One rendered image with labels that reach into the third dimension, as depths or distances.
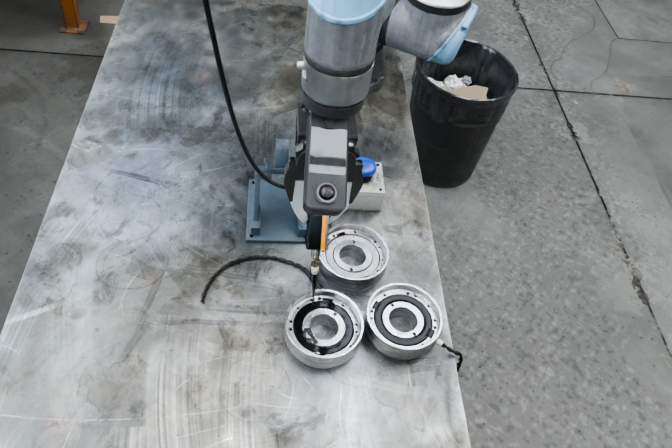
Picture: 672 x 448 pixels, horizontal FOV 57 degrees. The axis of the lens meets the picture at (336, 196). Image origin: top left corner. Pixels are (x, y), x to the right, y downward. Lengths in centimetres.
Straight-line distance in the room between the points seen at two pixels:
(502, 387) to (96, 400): 125
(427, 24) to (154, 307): 64
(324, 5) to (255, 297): 45
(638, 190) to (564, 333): 78
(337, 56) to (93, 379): 50
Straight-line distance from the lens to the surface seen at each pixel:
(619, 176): 261
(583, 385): 196
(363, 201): 100
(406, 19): 113
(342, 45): 62
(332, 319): 86
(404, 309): 89
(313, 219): 80
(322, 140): 69
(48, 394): 87
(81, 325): 90
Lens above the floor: 155
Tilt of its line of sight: 47 degrees down
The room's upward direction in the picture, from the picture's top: 10 degrees clockwise
